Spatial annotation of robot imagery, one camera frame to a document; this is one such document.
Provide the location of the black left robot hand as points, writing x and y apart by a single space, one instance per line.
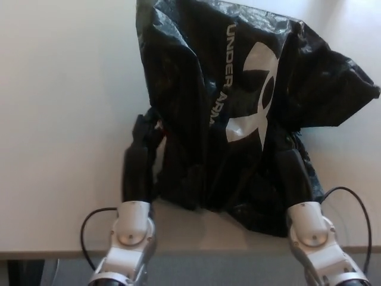
137 167

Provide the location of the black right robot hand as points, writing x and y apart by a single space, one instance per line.
293 175

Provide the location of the black Under Armour plastic bag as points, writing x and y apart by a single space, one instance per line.
208 89

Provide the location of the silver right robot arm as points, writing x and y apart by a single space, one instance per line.
320 244

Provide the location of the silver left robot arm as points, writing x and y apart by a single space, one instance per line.
128 238

